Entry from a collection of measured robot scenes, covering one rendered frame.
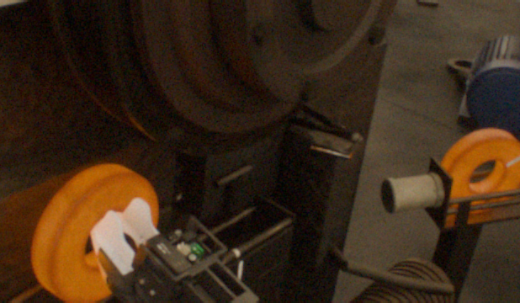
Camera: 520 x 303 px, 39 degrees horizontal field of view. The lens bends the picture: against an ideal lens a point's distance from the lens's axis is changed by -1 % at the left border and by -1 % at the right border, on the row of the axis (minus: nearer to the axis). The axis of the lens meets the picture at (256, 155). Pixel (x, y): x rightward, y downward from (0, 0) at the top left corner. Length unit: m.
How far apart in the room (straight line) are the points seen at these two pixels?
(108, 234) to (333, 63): 0.30
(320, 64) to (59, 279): 0.35
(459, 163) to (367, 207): 1.21
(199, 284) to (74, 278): 0.15
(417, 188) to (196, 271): 0.62
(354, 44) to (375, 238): 1.52
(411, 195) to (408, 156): 1.57
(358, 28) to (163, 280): 0.35
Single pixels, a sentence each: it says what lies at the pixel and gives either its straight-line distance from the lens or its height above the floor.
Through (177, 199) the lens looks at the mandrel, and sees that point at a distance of 1.01.
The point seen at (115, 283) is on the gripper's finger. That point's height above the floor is 0.83.
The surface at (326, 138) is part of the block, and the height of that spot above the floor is 0.80.
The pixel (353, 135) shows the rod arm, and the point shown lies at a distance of 0.89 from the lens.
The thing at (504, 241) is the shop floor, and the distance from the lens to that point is 2.46.
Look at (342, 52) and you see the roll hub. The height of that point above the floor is 1.02.
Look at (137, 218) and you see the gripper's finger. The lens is 0.77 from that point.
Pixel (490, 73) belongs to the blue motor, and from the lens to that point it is 2.92.
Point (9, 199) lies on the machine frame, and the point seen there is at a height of 0.87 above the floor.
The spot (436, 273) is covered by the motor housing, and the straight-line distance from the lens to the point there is 1.33.
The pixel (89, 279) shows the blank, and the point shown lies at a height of 0.79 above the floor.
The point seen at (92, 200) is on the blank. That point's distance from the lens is 0.76.
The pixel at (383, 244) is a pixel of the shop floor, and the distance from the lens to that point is 2.28.
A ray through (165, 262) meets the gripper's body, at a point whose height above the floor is 0.88.
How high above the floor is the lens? 1.31
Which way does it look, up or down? 30 degrees down
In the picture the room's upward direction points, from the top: 7 degrees clockwise
